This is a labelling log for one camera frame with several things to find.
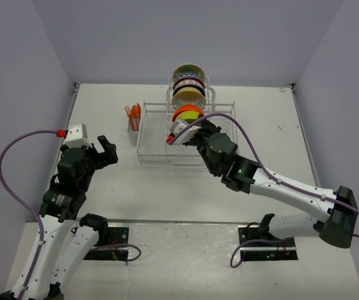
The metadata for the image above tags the lime green bowl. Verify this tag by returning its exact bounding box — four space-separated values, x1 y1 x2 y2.
175 110 203 124

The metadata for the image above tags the white cutlery caddy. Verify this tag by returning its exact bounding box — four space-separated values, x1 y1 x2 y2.
127 116 140 146

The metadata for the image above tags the orange plastic spoon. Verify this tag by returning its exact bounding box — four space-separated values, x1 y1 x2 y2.
131 105 139 131

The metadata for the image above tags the red rimmed patterned bowl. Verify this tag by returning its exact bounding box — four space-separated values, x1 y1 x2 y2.
173 77 205 91

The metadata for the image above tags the blue zigzag patterned bowl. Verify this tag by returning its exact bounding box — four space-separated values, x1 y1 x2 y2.
172 63 205 81

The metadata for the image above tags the orange plastic fork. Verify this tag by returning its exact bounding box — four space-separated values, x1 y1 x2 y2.
124 106 135 131

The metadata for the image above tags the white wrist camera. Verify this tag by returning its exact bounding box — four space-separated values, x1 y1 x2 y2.
64 123 92 149
166 119 201 145

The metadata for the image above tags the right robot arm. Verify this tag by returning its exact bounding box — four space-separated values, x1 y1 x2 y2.
183 120 357 249

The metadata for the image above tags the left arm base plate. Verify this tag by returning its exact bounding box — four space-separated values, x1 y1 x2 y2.
84 226 129 262

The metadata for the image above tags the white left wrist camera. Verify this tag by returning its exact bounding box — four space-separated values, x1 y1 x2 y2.
64 123 92 149

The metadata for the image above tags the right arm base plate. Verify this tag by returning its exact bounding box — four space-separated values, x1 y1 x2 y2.
238 224 298 262

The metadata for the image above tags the orange bowl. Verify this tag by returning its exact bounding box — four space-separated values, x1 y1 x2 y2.
172 104 204 122

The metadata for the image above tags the white wire dish rack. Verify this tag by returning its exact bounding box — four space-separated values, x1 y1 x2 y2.
137 76 238 169

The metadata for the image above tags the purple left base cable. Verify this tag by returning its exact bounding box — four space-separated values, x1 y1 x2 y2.
92 242 143 262

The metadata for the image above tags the yellow patterned bowl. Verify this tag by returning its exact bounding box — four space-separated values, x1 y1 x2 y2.
171 87 206 108

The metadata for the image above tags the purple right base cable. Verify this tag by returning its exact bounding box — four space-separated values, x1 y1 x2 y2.
229 236 292 269

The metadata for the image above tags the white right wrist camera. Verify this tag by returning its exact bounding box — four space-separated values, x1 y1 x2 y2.
166 119 201 145

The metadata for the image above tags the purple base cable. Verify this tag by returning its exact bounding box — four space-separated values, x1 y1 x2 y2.
229 236 292 269
92 242 143 262

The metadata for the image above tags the orange plastic knife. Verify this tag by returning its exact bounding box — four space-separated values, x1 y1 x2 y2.
132 103 142 131

